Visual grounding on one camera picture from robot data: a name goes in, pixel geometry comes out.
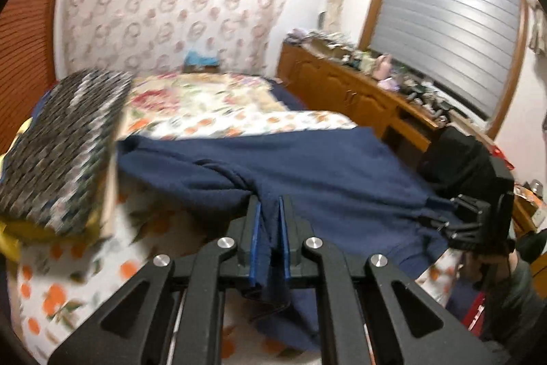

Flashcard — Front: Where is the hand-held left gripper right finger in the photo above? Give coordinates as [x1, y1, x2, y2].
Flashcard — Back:
[278, 194, 510, 365]

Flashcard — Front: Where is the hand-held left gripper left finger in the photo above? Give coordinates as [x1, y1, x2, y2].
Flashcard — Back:
[47, 194, 264, 365]

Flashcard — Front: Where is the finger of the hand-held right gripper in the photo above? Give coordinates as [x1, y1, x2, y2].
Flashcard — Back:
[418, 214, 468, 249]
[450, 196, 488, 220]

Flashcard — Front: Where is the navy t-shirt with orange print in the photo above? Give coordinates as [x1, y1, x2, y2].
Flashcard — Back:
[115, 126, 471, 352]

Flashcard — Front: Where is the person's right forearm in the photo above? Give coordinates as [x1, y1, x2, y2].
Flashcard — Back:
[481, 247, 547, 355]

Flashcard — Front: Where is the red bag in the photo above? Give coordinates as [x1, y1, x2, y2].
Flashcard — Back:
[462, 291, 489, 334]

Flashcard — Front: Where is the dark blue cloth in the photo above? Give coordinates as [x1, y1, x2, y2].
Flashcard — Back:
[268, 83, 309, 112]

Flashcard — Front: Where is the wooden sideboard cabinet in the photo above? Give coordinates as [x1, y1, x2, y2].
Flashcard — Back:
[276, 41, 547, 277]

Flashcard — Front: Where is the grey window blind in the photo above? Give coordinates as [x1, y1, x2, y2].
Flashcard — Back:
[369, 0, 525, 120]

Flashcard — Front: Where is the clutter of small items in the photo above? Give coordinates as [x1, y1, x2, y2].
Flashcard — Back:
[285, 28, 460, 123]

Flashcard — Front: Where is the floral bed sheet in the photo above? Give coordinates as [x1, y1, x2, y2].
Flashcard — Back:
[6, 72, 464, 365]

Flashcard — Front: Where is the white hanging garment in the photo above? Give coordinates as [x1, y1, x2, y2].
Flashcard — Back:
[526, 0, 547, 57]

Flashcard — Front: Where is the blue box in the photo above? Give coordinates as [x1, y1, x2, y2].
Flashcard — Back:
[183, 50, 222, 74]

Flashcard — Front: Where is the grey patterned folded blanket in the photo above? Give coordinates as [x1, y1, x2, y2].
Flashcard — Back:
[0, 68, 134, 238]

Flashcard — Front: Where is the yellow floral pillow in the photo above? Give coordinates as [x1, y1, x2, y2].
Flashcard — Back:
[0, 128, 112, 261]

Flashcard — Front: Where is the brown louvered closet door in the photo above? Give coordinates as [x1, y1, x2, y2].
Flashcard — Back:
[0, 0, 75, 154]

